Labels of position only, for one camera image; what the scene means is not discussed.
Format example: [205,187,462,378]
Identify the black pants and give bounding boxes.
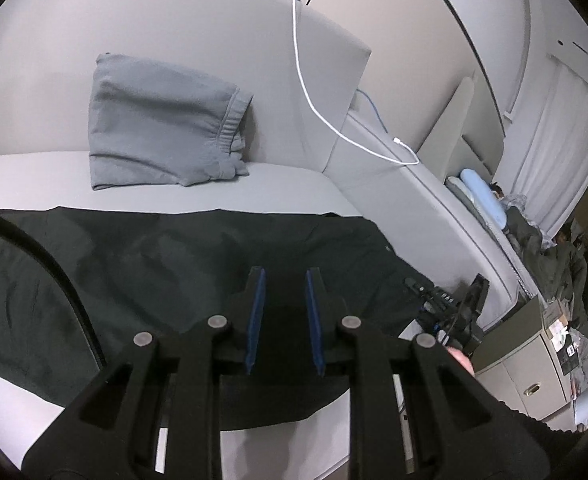
[0,207,428,430]

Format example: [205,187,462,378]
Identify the person's right hand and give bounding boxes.
[446,347,475,376]

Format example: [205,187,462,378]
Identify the grey side cabinet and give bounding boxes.
[471,298,576,430]

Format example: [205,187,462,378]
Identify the light blue pillow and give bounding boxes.
[460,168,507,230]

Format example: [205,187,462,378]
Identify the white curtain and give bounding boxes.
[514,61,588,235]

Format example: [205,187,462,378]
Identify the folded grey sweatpants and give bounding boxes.
[88,53,253,190]

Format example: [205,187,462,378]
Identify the grey sofa back cushion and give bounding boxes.
[0,0,370,171]

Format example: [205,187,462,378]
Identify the white charging cable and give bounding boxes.
[290,0,421,167]

